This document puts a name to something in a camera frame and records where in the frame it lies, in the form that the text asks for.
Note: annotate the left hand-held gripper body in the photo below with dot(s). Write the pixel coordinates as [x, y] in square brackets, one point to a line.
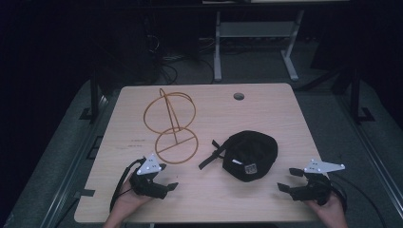
[149, 167]

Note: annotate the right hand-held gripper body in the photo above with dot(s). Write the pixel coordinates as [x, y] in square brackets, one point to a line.
[316, 188]

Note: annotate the person's right hand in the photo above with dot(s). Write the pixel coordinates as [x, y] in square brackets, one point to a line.
[332, 213]

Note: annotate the person's left hand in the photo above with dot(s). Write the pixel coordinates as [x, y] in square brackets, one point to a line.
[130, 200]

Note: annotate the black baseball cap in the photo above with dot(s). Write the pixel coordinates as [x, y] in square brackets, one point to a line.
[252, 155]

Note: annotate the black tape strip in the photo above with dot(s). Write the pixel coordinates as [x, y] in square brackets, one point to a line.
[85, 193]

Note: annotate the black metal stand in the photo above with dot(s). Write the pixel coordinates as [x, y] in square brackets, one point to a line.
[356, 95]
[94, 95]

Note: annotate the aluminium floor rail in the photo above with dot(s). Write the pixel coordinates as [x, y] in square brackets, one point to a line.
[370, 148]
[72, 164]

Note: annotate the white metal desk frame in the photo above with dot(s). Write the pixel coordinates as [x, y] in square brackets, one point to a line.
[256, 30]

